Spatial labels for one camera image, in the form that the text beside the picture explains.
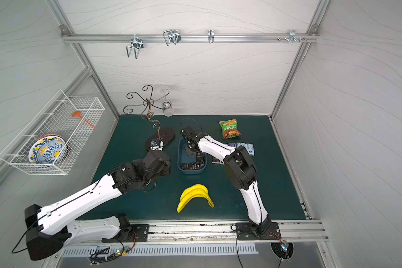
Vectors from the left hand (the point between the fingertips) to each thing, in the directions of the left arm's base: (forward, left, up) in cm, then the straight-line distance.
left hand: (168, 162), depth 73 cm
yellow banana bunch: (-7, -12, -16) cm, 21 cm away
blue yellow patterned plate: (-2, +43, +13) cm, 45 cm away
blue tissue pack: (+24, -37, -18) cm, 48 cm away
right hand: (+19, -9, -15) cm, 26 cm away
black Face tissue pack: (+13, -22, -20) cm, 32 cm away
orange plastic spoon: (+19, +45, +10) cm, 50 cm away
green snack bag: (+35, -32, -16) cm, 50 cm away
